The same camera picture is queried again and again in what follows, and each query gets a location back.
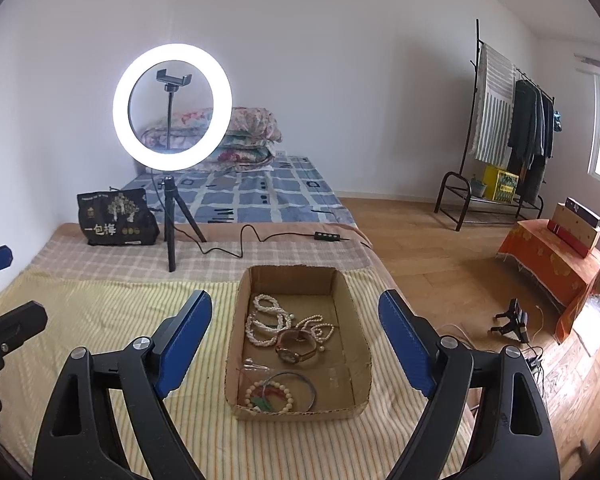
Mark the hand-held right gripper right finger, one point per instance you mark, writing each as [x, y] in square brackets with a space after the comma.
[405, 345]

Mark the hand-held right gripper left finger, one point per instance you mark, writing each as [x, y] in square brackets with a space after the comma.
[185, 350]

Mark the cardboard box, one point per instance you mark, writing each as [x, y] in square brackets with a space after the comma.
[350, 340]

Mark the thin pearl strand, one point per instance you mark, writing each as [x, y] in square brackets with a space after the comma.
[325, 332]

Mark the thin blue bangle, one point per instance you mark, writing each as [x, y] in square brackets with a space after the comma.
[290, 373]

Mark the striped yellow cloth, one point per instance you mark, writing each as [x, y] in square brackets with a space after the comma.
[105, 300]

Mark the pink plaid blanket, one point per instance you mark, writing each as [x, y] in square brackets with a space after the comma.
[105, 255]

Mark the small black floor tripod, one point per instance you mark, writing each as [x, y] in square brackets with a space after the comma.
[515, 320]

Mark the black printed bag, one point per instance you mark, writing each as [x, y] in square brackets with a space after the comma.
[117, 217]

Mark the black clothes rack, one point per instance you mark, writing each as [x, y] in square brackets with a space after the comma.
[452, 195]

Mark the orange cloth covered table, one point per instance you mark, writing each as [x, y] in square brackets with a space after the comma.
[545, 265]

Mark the small plant pot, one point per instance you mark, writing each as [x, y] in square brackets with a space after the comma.
[477, 187]

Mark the blue patterned bedsheet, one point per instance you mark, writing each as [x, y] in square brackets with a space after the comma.
[280, 195]

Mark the yellow crate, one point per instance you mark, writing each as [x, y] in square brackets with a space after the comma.
[500, 185]

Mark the tan gift box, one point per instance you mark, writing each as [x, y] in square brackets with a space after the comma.
[570, 235]

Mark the floral pillow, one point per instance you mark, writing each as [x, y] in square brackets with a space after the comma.
[240, 155]

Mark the dark flat box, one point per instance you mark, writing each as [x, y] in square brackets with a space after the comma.
[585, 211]

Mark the floral folded quilt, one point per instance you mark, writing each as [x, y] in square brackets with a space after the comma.
[252, 122]

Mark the striped hanging towel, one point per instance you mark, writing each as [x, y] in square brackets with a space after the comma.
[492, 110]

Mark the dark hanging clothes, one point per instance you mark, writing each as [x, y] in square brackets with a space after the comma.
[527, 125]

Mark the black phone holder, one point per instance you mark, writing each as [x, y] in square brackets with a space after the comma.
[172, 79]

